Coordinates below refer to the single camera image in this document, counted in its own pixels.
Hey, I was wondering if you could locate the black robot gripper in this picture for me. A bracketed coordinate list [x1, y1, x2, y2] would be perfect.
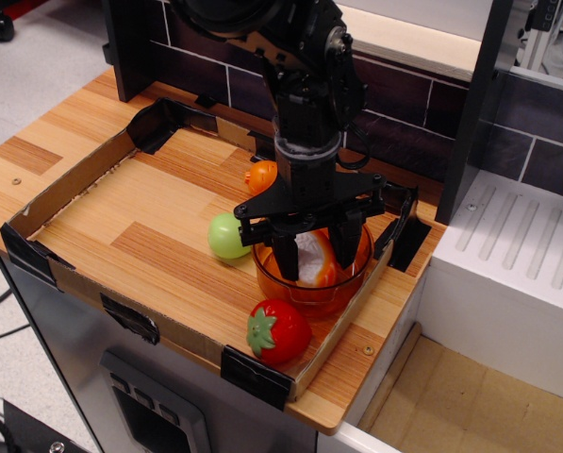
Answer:
[234, 139, 387, 280]

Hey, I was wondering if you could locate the white and orange toy sushi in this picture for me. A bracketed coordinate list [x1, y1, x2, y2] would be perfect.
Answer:
[295, 230, 338, 288]

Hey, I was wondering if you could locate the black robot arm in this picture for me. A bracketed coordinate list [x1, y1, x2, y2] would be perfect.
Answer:
[173, 1, 386, 281]

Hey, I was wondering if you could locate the orange transparent plastic pot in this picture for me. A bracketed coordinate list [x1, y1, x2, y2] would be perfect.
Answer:
[252, 227, 373, 318]

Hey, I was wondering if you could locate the cardboard fence with black tape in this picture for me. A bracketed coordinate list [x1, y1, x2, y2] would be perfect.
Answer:
[1, 99, 444, 411]

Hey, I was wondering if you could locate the orange toy carrot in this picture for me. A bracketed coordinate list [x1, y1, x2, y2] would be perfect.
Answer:
[244, 160, 277, 195]

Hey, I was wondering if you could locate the green toy fruit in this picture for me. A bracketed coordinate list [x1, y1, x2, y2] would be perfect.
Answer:
[207, 212, 251, 260]

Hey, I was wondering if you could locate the red toy strawberry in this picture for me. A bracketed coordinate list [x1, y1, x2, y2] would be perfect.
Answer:
[246, 299, 312, 364]

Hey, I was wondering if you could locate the white toy sink drainboard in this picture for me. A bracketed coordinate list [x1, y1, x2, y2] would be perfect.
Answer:
[417, 172, 563, 397]

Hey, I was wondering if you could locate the grey toy oven front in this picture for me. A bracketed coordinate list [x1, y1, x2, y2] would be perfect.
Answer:
[100, 351, 211, 453]

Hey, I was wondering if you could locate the dark grey vertical post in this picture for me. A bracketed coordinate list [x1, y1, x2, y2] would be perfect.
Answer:
[436, 1, 512, 225]

